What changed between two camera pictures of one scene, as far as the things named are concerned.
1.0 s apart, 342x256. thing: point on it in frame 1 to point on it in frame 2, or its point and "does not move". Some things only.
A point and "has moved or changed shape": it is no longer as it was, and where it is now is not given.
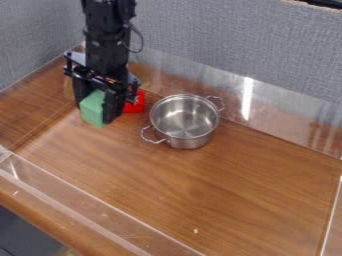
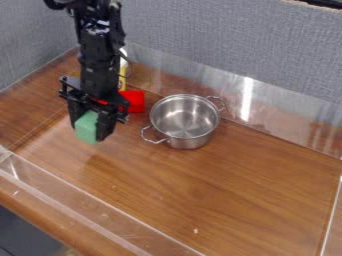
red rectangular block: x=139 y=106 does not move
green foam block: x=91 y=108 has moved or changed shape
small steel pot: x=183 y=118 does not move
